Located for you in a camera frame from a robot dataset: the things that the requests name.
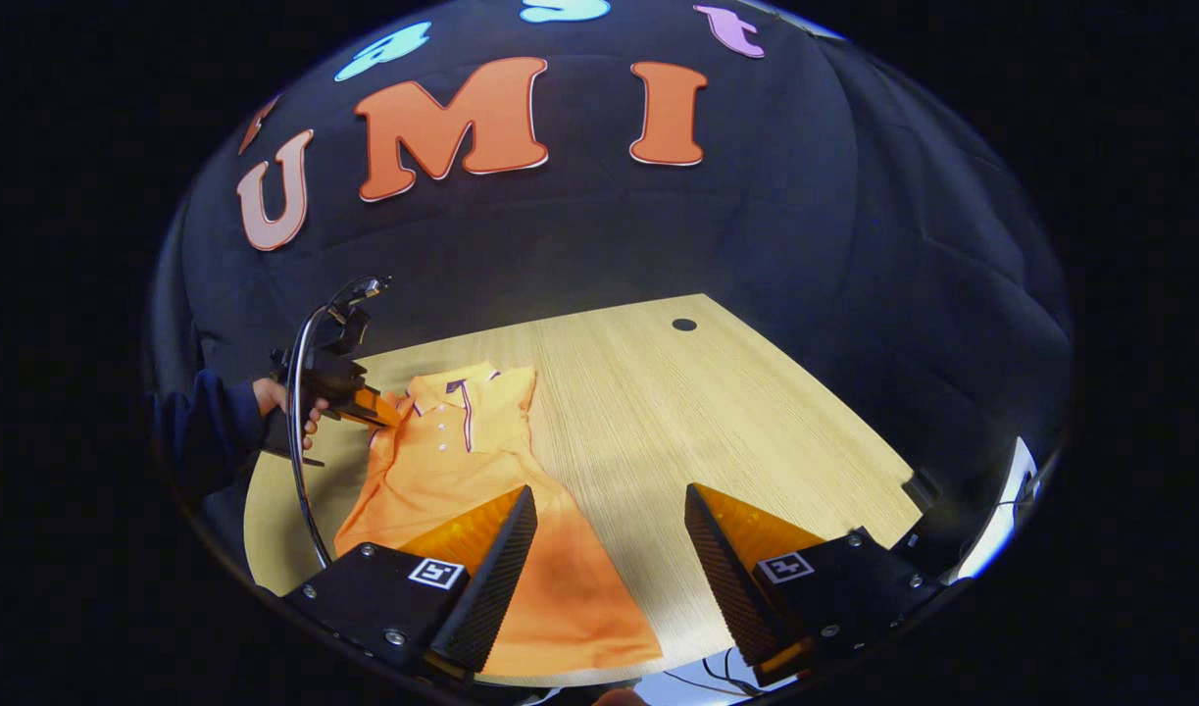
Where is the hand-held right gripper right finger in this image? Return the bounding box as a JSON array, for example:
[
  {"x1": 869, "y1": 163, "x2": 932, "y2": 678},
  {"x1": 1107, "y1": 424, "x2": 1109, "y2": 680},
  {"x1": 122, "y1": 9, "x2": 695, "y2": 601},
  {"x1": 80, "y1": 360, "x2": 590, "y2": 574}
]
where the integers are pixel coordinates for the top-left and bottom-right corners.
[{"x1": 683, "y1": 481, "x2": 944, "y2": 688}]

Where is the black cable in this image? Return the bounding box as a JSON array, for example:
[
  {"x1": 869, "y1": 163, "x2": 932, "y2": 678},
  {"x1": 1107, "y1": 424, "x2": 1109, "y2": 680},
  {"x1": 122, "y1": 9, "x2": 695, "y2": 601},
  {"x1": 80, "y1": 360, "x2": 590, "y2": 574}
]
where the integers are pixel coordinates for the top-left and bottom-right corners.
[{"x1": 286, "y1": 277, "x2": 394, "y2": 572}]

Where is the orange polo T-shirt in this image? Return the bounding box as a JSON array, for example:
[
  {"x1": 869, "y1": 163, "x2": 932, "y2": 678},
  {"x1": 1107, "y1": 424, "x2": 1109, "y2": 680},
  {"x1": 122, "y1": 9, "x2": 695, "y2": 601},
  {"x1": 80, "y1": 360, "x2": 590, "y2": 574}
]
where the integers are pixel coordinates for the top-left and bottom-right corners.
[{"x1": 334, "y1": 362, "x2": 665, "y2": 679}]

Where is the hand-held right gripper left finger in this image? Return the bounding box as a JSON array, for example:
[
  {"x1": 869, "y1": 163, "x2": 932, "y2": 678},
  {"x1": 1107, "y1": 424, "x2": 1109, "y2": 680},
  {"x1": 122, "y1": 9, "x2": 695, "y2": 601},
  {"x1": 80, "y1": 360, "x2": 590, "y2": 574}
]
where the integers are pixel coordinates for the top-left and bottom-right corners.
[{"x1": 283, "y1": 484, "x2": 540, "y2": 678}]

